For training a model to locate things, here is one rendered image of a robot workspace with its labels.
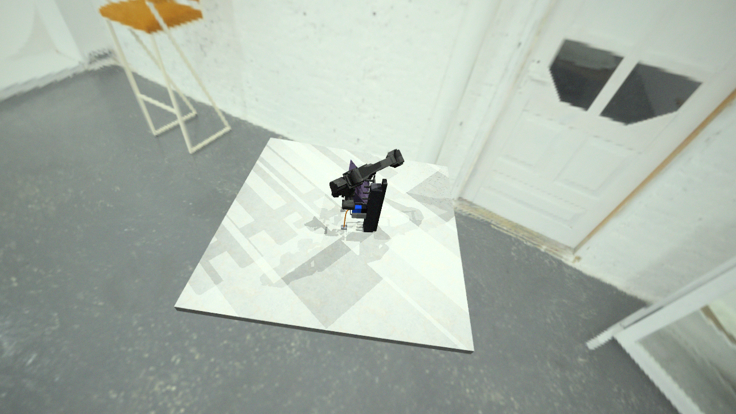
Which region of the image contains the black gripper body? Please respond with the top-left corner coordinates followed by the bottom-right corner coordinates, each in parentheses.
top-left (342, 187), bottom-right (355, 210)

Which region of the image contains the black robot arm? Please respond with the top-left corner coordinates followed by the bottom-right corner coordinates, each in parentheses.
top-left (329, 149), bottom-right (405, 198)

